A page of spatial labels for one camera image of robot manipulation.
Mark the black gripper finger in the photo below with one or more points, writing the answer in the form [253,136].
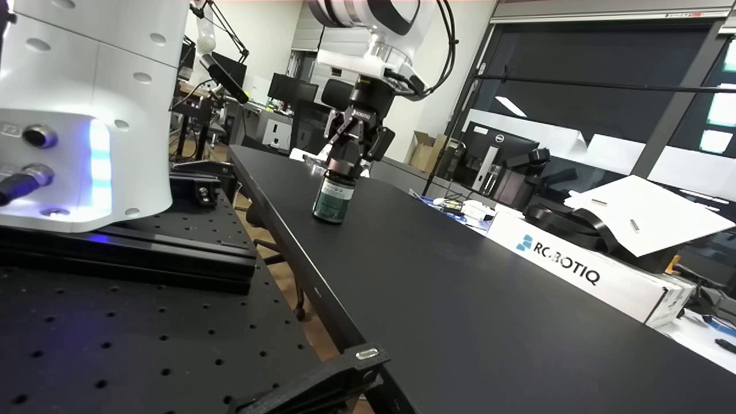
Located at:
[376,145]
[337,151]

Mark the black equipment stack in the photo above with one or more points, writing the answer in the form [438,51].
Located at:
[497,165]

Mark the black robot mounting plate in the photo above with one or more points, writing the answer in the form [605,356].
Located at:
[152,257]

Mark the white flat board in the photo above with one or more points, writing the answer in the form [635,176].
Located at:
[652,216]

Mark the black computer monitor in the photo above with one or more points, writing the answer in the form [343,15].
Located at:
[290,88]

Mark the black perforated breadboard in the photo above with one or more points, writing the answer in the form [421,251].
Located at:
[115,345]

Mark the black bag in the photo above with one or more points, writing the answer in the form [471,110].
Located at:
[564,222]

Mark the white desktop cabinet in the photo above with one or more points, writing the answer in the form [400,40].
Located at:
[276,130]

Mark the silver metal plate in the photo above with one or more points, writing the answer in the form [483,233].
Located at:
[307,156]

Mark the brown cardboard box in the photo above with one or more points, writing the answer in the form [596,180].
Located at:
[423,152]

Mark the black office chair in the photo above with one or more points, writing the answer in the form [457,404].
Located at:
[307,130]

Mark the blue white plastic pack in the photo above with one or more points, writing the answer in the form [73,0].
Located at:
[468,207]

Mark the white Robotiq cardboard box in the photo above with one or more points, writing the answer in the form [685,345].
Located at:
[583,275]

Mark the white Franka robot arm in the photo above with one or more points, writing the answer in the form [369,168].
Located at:
[92,78]

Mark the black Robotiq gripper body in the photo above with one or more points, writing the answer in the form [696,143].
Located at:
[366,97]

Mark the green glass bottle dark cap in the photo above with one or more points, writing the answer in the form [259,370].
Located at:
[331,204]

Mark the black camera clamp bracket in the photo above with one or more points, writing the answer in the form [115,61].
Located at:
[322,382]

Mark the black slanted frame pole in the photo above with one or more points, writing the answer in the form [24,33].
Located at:
[458,117]

